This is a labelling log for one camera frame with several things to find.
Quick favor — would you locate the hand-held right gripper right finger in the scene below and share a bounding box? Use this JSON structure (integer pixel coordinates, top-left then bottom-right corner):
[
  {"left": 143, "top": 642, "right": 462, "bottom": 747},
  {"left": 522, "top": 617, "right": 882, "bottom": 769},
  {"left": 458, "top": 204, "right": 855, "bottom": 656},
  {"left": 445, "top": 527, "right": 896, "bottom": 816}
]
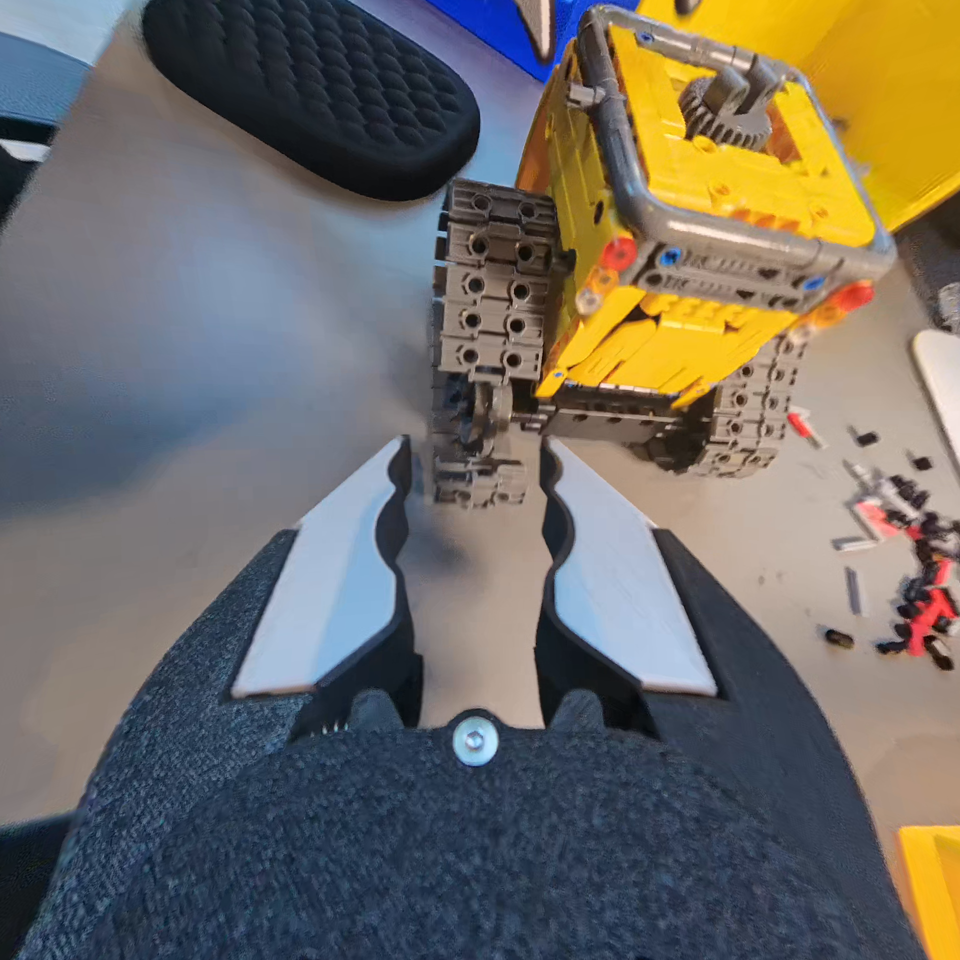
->
[{"left": 537, "top": 435, "right": 721, "bottom": 700}]

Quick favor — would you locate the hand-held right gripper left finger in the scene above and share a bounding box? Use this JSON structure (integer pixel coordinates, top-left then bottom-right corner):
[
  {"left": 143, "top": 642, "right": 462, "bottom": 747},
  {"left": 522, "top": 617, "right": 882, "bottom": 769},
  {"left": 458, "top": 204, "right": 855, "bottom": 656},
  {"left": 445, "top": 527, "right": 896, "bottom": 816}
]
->
[{"left": 230, "top": 435, "right": 421, "bottom": 703}]

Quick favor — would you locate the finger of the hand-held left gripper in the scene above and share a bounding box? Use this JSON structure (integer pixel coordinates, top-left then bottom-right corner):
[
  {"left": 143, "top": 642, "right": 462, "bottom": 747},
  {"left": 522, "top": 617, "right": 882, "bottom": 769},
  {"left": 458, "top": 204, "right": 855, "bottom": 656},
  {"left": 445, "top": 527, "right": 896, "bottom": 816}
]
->
[{"left": 510, "top": 0, "right": 559, "bottom": 49}]

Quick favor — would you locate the yellow toy brick bulldozer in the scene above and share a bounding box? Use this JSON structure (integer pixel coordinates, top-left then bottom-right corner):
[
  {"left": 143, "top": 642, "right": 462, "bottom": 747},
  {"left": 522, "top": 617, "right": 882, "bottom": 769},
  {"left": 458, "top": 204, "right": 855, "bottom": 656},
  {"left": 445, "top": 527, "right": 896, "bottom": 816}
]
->
[{"left": 518, "top": 5, "right": 898, "bottom": 481}]

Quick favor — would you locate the grey toy track chain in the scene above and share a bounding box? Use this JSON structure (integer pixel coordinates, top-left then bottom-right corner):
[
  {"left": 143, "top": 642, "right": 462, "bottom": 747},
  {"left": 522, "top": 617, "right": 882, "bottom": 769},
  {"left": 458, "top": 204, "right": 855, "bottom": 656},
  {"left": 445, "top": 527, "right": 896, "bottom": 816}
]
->
[
  {"left": 429, "top": 177, "right": 580, "bottom": 511},
  {"left": 648, "top": 330, "right": 814, "bottom": 481}
]

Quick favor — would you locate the blue storage bin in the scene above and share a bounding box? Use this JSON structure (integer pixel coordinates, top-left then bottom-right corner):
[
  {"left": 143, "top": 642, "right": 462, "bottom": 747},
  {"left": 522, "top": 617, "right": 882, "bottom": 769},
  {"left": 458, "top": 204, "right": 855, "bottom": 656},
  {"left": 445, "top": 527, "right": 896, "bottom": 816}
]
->
[{"left": 425, "top": 0, "right": 604, "bottom": 85}]

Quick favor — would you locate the black quilted wrist rest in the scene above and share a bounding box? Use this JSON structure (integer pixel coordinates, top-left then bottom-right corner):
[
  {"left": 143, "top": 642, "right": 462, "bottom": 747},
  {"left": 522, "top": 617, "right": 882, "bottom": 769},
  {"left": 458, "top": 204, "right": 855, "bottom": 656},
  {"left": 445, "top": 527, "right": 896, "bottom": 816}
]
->
[{"left": 143, "top": 0, "right": 483, "bottom": 205}]

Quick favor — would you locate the pile of small brick pins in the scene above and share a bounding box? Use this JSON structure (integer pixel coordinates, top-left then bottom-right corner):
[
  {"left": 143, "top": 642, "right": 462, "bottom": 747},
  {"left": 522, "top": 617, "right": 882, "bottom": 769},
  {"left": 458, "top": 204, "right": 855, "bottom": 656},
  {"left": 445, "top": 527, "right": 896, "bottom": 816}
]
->
[{"left": 788, "top": 405, "right": 960, "bottom": 672}]

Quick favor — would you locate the yellow storage bin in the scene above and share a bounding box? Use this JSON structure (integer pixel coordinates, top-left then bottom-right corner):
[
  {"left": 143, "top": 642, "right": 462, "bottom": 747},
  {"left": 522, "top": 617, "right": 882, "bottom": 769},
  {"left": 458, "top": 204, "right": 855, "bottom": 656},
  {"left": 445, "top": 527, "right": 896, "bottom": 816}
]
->
[
  {"left": 897, "top": 825, "right": 960, "bottom": 960},
  {"left": 660, "top": 0, "right": 960, "bottom": 229}
]

